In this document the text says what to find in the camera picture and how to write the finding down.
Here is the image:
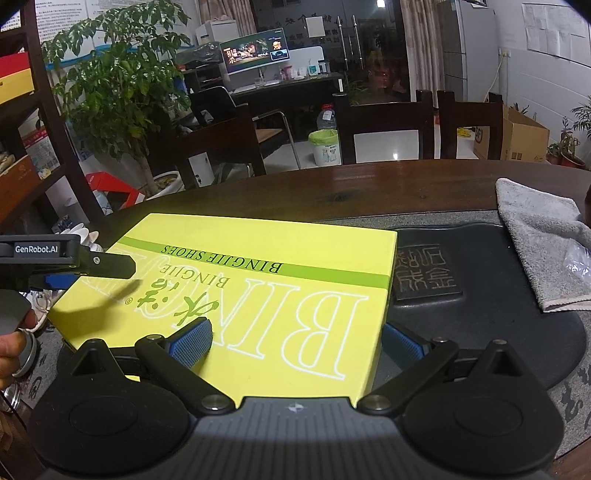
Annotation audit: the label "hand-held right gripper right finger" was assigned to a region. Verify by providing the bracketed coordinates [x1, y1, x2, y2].
[356, 323, 532, 415]

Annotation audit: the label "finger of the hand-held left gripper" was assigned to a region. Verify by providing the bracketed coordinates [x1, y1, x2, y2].
[32, 272, 82, 292]
[76, 251, 137, 280]

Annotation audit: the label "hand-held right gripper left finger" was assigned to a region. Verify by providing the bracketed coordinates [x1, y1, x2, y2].
[69, 318, 236, 414]

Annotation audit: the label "green printed box lid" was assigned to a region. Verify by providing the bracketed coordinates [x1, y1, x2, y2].
[47, 212, 399, 409]

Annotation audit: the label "person's left hand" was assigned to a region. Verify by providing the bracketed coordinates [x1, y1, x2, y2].
[0, 310, 38, 389]

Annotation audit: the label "brown wooden box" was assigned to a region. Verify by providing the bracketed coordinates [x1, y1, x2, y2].
[0, 154, 42, 220]

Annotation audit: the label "grey stone tea tray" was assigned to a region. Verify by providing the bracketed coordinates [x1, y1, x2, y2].
[18, 208, 591, 462]

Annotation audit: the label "dark wooden chair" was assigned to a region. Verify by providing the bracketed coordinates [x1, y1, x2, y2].
[335, 90, 437, 164]
[436, 90, 504, 160]
[175, 104, 266, 190]

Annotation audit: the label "grey towel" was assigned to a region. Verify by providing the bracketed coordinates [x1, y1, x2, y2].
[495, 178, 591, 313]

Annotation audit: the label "potted green tree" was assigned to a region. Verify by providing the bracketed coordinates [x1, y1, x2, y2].
[41, 0, 195, 199]

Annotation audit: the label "red yellow box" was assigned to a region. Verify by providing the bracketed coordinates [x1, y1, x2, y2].
[0, 53, 35, 104]

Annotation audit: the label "black office chair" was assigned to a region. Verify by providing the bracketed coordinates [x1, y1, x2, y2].
[189, 85, 301, 171]

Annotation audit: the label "clear plastic bag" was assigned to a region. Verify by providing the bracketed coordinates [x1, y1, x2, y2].
[556, 240, 591, 287]

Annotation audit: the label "green lined trash bin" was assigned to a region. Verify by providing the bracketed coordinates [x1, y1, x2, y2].
[308, 130, 342, 167]

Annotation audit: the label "cardboard box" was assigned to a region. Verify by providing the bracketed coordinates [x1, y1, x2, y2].
[473, 105, 551, 162]

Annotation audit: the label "large water bottle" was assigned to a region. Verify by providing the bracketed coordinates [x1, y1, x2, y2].
[316, 104, 340, 134]

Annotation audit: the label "office desk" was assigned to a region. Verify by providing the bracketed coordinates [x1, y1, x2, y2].
[231, 71, 345, 93]

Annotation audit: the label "small potted plant red pot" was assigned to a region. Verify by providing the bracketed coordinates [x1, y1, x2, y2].
[547, 97, 591, 169]

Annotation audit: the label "computer monitor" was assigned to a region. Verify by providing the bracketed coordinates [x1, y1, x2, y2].
[219, 28, 291, 77]

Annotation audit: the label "white printer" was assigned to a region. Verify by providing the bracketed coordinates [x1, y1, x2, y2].
[195, 18, 252, 47]

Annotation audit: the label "tall grey cabinet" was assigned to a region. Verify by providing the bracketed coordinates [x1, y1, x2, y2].
[436, 0, 494, 101]

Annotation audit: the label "wall papers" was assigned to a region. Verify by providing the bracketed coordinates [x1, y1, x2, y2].
[526, 4, 589, 61]

